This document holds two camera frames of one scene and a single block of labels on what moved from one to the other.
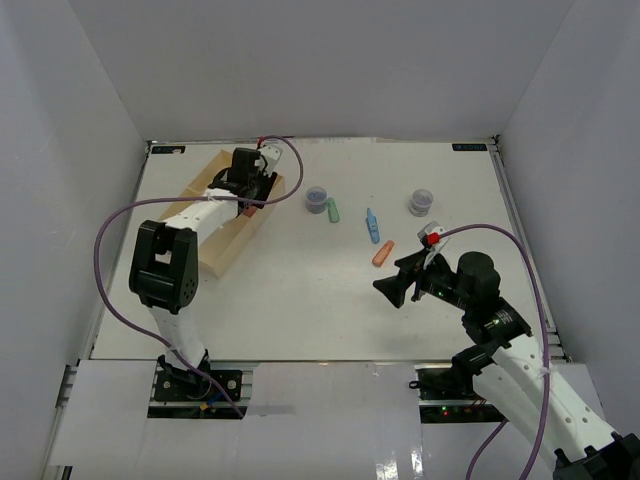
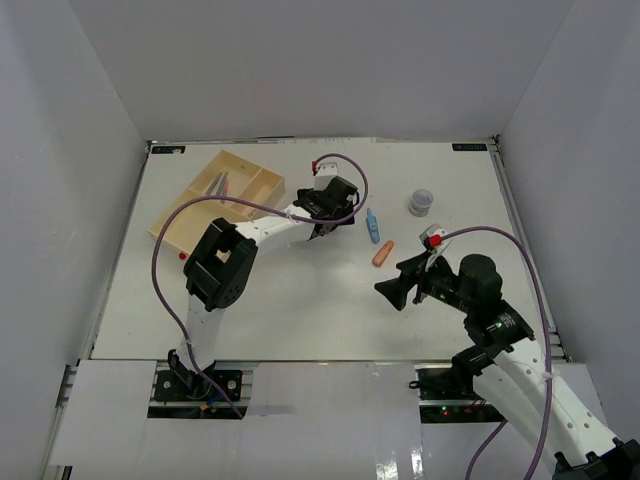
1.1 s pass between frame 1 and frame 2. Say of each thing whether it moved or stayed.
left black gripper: moved
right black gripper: stayed
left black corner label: stayed
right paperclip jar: stayed
